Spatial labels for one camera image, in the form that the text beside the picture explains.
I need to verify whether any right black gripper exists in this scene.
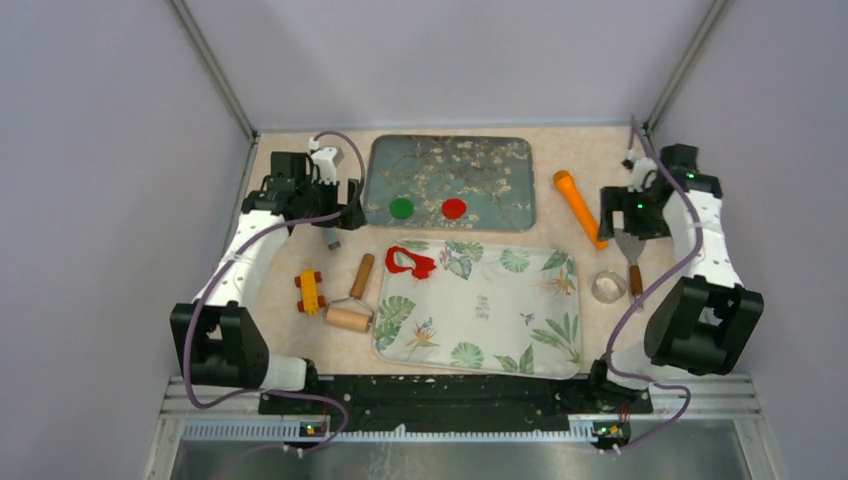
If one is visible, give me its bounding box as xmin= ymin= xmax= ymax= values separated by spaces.
xmin=599 ymin=186 xmax=674 ymax=243

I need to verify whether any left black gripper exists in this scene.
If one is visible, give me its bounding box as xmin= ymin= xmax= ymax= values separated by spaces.
xmin=297 ymin=174 xmax=366 ymax=230

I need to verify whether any metal scraper wooden handle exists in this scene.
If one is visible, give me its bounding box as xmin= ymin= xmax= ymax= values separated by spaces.
xmin=614 ymin=228 xmax=645 ymax=300

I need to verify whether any small round metal cup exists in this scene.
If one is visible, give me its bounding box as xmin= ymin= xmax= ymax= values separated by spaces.
xmin=591 ymin=270 xmax=628 ymax=304

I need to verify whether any red dough scrap ring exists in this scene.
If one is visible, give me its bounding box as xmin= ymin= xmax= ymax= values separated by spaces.
xmin=384 ymin=246 xmax=439 ymax=281

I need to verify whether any red dough piece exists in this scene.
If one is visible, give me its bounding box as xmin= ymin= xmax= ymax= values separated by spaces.
xmin=441 ymin=198 xmax=467 ymax=220

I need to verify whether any wooden rolling pin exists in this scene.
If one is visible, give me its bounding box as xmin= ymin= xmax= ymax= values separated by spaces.
xmin=325 ymin=253 xmax=375 ymax=333

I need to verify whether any white leaf pattern tray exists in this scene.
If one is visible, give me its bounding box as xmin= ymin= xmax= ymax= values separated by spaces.
xmin=373 ymin=239 xmax=583 ymax=380

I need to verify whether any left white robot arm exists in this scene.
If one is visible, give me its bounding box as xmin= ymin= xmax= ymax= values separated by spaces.
xmin=169 ymin=146 xmax=365 ymax=414

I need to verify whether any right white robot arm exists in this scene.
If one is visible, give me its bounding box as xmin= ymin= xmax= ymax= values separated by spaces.
xmin=586 ymin=144 xmax=764 ymax=412

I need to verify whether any green dough disc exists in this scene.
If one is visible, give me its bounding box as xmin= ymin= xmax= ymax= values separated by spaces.
xmin=389 ymin=197 xmax=415 ymax=220

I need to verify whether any grey dumbbell shaped tool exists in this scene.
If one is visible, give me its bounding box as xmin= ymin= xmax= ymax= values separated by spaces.
xmin=321 ymin=228 xmax=341 ymax=251

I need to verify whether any orange toy carrot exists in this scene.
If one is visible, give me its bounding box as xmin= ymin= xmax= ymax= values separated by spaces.
xmin=553 ymin=170 xmax=608 ymax=251

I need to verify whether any teal blossom pattern tray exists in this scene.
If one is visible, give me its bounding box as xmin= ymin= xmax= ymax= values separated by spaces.
xmin=363 ymin=134 xmax=537 ymax=232

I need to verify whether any yellow red toy car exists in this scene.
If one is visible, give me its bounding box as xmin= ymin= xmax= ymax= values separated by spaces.
xmin=295 ymin=269 xmax=327 ymax=315

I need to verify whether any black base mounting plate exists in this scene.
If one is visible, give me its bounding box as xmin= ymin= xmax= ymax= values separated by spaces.
xmin=258 ymin=375 xmax=653 ymax=433

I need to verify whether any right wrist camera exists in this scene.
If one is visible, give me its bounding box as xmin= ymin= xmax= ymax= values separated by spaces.
xmin=621 ymin=150 xmax=658 ymax=193

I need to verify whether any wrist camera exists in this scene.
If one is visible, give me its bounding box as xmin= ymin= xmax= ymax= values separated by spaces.
xmin=621 ymin=150 xmax=658 ymax=193
xmin=308 ymin=137 xmax=344 ymax=185

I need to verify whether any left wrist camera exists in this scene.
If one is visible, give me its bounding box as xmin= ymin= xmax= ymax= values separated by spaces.
xmin=308 ymin=137 xmax=344 ymax=185

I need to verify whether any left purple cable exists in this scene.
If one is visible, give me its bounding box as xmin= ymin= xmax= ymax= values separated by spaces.
xmin=182 ymin=130 xmax=367 ymax=458

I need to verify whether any purple cable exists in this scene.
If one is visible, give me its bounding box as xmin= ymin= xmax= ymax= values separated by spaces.
xmin=599 ymin=115 xmax=705 ymax=455
xmin=182 ymin=130 xmax=367 ymax=458

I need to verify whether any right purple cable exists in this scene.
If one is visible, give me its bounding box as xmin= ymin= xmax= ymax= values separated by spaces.
xmin=599 ymin=115 xmax=705 ymax=455

